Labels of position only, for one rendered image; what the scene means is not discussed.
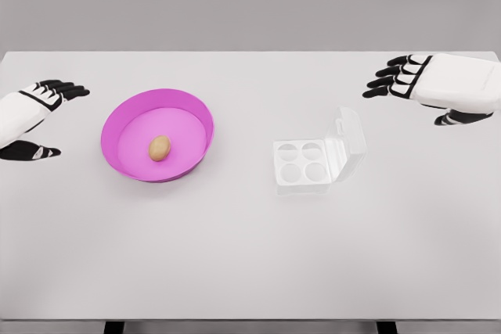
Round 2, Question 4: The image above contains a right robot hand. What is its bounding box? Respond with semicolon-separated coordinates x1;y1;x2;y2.
362;53;501;127

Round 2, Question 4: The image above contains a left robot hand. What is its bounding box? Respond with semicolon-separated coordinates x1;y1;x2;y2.
0;79;91;162

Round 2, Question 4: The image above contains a brown egg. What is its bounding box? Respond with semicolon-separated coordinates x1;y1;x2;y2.
148;135;172;163

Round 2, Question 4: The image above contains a clear plastic egg box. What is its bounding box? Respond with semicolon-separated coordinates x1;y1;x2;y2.
272;106;368;196

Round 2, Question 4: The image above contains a pink round plate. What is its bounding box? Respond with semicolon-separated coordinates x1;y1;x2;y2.
100;89;216;185

